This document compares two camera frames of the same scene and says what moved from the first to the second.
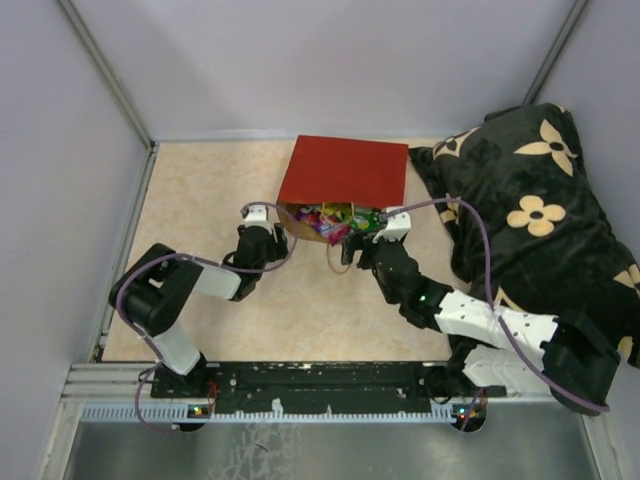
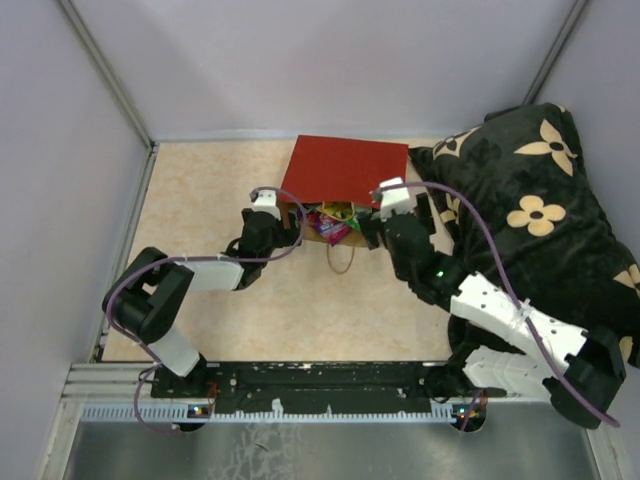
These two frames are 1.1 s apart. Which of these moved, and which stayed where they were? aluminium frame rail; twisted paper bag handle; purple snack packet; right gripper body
Moved: right gripper body
Stayed: aluminium frame rail; twisted paper bag handle; purple snack packet
